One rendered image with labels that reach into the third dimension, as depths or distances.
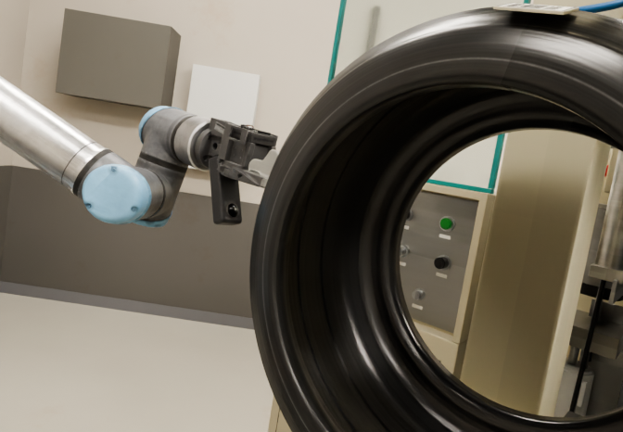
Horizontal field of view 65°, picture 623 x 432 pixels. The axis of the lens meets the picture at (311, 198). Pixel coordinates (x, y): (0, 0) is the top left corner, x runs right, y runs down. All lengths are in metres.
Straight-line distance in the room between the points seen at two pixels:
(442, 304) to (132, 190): 0.85
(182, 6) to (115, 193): 2.96
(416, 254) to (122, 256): 2.70
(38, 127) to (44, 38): 3.09
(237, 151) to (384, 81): 0.34
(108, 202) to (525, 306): 0.66
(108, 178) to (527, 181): 0.64
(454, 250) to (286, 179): 0.79
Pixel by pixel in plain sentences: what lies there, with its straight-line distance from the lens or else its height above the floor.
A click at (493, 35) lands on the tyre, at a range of 0.49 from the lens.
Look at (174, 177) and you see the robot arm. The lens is 0.93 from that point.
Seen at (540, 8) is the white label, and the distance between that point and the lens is 0.49.
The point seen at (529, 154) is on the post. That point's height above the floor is 1.35.
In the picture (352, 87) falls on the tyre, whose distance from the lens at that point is 0.55.
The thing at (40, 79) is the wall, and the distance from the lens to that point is 3.92.
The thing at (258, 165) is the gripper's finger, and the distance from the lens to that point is 0.76.
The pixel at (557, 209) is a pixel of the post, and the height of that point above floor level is 1.27.
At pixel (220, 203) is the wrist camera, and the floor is 1.19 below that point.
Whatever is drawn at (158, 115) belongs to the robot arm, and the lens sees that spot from 0.95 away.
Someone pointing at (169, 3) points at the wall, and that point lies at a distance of 3.71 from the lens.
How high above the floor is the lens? 1.29
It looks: 5 degrees down
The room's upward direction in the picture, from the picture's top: 9 degrees clockwise
